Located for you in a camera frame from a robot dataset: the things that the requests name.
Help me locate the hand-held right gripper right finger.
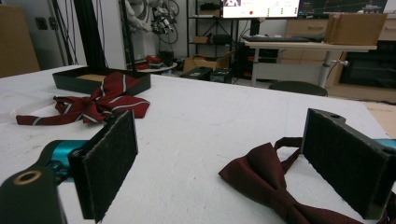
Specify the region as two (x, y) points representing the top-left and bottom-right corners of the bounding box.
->
(301, 107), (396, 220)

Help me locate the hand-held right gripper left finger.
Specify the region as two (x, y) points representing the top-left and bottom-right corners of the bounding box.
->
(67, 109), (138, 224)

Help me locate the striped red bow tie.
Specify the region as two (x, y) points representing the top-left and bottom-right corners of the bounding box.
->
(8, 72), (151, 126)

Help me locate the black rack with wooden tray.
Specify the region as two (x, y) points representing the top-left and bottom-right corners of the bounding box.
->
(51, 0), (152, 97)

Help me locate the black round stool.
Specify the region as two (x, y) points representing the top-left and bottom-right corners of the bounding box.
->
(268, 80), (329, 97)

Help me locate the black cabinet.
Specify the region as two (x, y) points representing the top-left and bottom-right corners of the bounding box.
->
(339, 40), (396, 90)

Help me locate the white foam board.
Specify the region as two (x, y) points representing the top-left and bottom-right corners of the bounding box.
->
(0, 64), (390, 224)

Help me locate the round white table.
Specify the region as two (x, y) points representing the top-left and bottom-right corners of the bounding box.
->
(135, 62), (178, 75)

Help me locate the black computer tower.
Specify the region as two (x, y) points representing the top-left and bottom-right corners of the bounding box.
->
(209, 68), (233, 84)
(180, 66), (213, 81)

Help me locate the closed cardboard box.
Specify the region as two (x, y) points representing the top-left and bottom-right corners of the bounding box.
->
(323, 12), (388, 46)

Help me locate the open cardboard box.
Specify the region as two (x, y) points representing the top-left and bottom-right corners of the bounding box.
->
(182, 50), (234, 73)

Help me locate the black keyboard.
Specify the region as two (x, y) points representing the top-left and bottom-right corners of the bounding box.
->
(242, 35), (311, 44)

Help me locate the brown cardboard panel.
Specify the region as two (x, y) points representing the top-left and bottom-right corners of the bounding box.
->
(0, 4), (41, 78)

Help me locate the dark computer monitor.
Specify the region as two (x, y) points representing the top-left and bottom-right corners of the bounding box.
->
(298, 0), (389, 15)

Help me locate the black metal shelf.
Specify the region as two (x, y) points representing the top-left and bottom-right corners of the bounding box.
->
(186, 0), (241, 59)

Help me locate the lit computer monitor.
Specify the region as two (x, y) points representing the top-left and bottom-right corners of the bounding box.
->
(221, 0), (302, 19)

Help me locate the black metal frame stand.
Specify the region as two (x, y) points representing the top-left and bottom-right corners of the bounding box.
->
(49, 0), (108, 69)

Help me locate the white robot with cables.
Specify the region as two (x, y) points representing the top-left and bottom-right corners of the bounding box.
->
(125, 0), (181, 35)

